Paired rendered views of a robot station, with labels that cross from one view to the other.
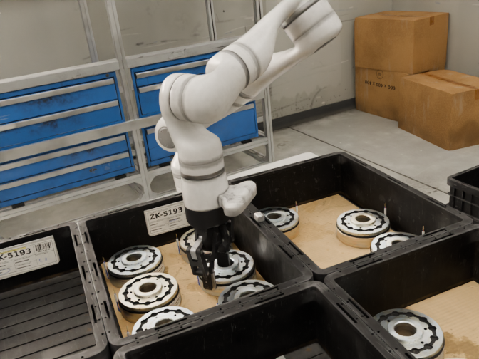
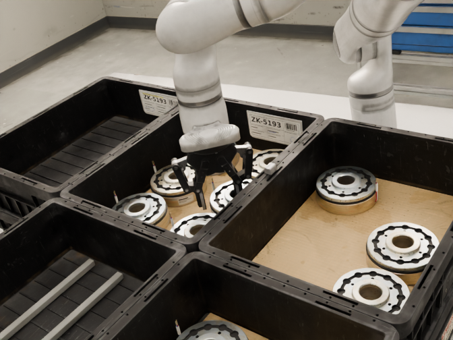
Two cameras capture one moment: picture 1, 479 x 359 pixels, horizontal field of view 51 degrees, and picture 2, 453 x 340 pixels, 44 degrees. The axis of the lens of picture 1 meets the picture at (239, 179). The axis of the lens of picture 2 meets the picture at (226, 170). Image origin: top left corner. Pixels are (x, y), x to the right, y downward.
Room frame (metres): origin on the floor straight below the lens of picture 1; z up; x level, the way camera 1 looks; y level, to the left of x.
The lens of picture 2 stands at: (0.37, -0.66, 1.43)
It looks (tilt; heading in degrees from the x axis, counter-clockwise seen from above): 32 degrees down; 62
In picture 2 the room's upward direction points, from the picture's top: 10 degrees counter-clockwise
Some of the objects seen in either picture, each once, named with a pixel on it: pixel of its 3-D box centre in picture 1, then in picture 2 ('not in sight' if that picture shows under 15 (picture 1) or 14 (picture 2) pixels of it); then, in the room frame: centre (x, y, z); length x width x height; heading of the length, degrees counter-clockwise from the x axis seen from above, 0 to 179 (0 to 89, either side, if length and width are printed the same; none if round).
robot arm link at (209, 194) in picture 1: (214, 184); (203, 114); (0.73, 0.04, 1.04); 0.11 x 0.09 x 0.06; 65
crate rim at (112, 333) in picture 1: (180, 250); (198, 159); (0.74, 0.11, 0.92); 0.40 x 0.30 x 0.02; 20
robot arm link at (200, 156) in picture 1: (192, 124); (191, 47); (0.74, 0.06, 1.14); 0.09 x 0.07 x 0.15; 47
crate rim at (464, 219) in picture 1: (332, 204); (357, 202); (0.84, -0.17, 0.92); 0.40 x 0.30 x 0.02; 20
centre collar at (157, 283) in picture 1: (147, 288); (176, 176); (0.72, 0.18, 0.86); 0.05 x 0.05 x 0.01
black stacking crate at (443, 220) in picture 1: (333, 228); (358, 229); (0.84, -0.17, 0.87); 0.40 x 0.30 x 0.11; 20
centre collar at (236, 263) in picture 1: (225, 263); (238, 194); (0.77, 0.04, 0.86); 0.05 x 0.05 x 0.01
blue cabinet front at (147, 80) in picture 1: (200, 105); not in sight; (2.83, 0.18, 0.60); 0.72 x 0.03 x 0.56; 115
